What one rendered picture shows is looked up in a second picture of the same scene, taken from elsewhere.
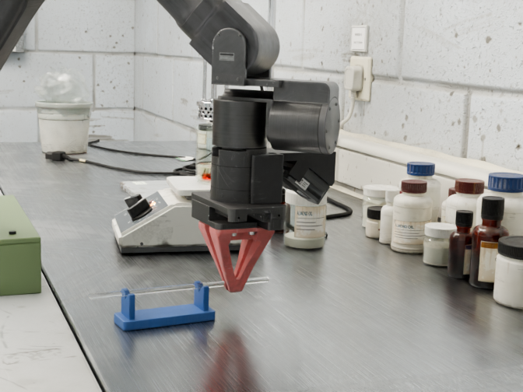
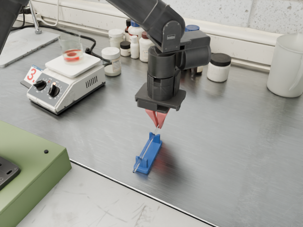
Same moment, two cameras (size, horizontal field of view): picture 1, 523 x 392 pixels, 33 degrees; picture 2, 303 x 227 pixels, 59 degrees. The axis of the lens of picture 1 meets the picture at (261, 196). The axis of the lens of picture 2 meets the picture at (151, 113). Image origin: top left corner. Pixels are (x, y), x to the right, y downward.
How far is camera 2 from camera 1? 69 cm
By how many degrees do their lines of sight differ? 47
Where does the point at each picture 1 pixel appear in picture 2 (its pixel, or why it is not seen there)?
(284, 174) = not seen: hidden behind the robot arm
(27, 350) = (136, 216)
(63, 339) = (136, 197)
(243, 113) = (173, 60)
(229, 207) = (174, 104)
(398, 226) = (145, 53)
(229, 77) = (172, 47)
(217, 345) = (187, 160)
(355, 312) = (190, 110)
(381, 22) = not seen: outside the picture
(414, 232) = not seen: hidden behind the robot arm
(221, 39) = (168, 28)
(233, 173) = (168, 88)
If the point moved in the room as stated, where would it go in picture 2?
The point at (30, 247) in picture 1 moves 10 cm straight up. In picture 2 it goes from (63, 154) to (52, 117)
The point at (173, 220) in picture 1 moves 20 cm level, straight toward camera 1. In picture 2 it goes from (74, 90) to (123, 121)
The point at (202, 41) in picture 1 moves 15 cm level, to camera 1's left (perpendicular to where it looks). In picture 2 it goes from (155, 30) to (77, 57)
